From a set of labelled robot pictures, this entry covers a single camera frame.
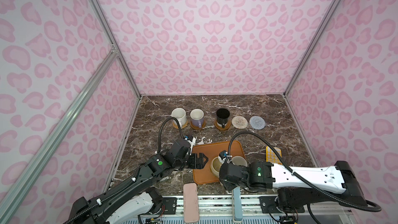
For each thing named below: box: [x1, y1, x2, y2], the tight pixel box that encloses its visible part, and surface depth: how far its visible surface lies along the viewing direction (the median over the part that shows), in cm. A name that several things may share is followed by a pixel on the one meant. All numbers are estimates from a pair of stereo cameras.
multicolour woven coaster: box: [231, 115, 249, 130], surface depth 106 cm
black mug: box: [216, 107, 231, 129], surface depth 97 cm
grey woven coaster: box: [249, 115, 266, 131], surface depth 106 cm
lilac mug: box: [189, 107, 205, 129], surface depth 100 cm
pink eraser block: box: [182, 182, 200, 224], surface depth 73 cm
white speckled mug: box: [171, 107, 188, 129], surface depth 101 cm
